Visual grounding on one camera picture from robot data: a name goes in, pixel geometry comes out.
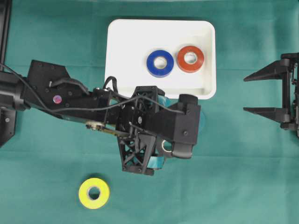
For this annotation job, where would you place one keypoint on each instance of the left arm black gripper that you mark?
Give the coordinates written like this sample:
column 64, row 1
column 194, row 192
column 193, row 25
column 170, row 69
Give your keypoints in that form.
column 138, row 151

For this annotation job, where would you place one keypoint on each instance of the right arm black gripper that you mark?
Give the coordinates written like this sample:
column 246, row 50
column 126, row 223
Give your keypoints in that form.
column 287, row 70

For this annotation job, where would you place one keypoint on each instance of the blue tape roll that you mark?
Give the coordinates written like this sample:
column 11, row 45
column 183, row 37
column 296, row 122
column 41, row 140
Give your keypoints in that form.
column 160, row 63

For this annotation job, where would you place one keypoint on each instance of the red tape roll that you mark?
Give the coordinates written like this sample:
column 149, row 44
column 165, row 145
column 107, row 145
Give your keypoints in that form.
column 190, row 59

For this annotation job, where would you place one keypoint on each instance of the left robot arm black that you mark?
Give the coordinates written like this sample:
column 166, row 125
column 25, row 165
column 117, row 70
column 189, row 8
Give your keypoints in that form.
column 49, row 88

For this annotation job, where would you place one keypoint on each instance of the black tape roll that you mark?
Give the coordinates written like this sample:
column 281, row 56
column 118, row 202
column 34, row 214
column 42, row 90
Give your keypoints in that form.
column 164, row 148

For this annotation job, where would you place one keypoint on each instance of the green tape roll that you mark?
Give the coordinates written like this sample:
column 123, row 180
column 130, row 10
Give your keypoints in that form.
column 202, row 121

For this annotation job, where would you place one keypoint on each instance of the white plastic tray case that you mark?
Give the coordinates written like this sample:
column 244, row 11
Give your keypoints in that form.
column 130, row 41

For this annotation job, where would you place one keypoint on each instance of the yellow tape roll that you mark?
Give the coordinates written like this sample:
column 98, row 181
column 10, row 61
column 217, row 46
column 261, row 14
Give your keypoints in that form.
column 94, row 193

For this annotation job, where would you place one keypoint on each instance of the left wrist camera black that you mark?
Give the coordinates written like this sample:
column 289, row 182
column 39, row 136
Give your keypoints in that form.
column 179, row 129

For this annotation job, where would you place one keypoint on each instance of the black frame rail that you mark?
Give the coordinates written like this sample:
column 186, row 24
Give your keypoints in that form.
column 5, row 12

